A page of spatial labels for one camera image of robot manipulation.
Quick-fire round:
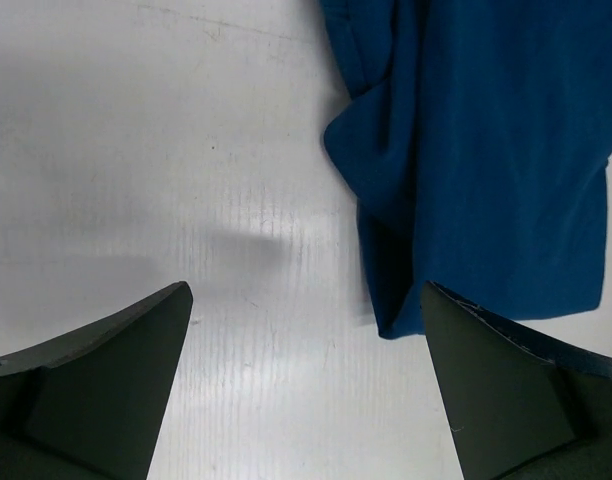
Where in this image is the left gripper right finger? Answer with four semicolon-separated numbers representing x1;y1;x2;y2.
421;282;612;479

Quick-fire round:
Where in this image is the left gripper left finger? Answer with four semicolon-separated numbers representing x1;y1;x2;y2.
0;282;193;479

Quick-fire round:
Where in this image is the blue mickey t shirt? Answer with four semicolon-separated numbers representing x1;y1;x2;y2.
321;1;612;340

